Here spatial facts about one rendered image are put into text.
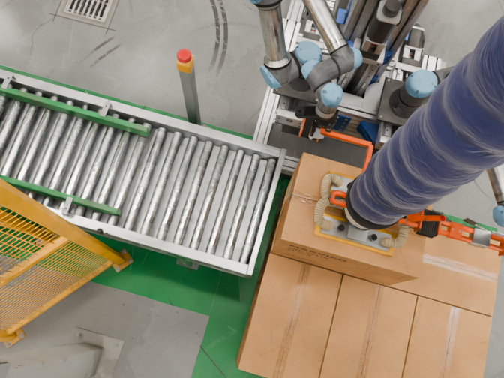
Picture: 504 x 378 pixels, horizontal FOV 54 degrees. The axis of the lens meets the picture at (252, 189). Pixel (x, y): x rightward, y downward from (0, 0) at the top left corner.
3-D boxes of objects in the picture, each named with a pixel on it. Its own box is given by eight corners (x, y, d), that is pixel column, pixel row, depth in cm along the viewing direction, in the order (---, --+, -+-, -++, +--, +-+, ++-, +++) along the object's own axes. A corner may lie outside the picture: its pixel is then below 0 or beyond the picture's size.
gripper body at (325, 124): (329, 134, 199) (336, 122, 187) (309, 128, 199) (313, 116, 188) (334, 117, 201) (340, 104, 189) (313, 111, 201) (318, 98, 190)
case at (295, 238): (271, 252, 247) (280, 238, 208) (291, 178, 257) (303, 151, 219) (388, 285, 246) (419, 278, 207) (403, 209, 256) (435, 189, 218)
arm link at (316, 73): (323, 61, 187) (338, 85, 185) (298, 73, 186) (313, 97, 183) (327, 49, 180) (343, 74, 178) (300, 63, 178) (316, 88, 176)
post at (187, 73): (190, 138, 332) (175, 63, 235) (193, 128, 333) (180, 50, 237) (200, 140, 331) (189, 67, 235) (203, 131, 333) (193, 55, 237)
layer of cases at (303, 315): (235, 362, 283) (237, 369, 245) (280, 199, 309) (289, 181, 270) (439, 422, 281) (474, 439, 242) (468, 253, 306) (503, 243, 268)
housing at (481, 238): (466, 244, 202) (472, 243, 197) (469, 229, 204) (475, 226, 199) (484, 250, 202) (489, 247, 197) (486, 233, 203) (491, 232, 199)
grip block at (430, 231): (412, 233, 202) (418, 230, 196) (417, 211, 204) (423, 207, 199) (433, 239, 202) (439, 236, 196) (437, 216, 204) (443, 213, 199)
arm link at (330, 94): (336, 76, 175) (349, 95, 174) (330, 90, 186) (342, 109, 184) (316, 85, 174) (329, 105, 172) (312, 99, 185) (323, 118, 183)
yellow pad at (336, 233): (313, 235, 210) (315, 232, 205) (318, 212, 212) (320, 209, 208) (391, 256, 209) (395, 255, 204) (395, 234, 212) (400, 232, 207)
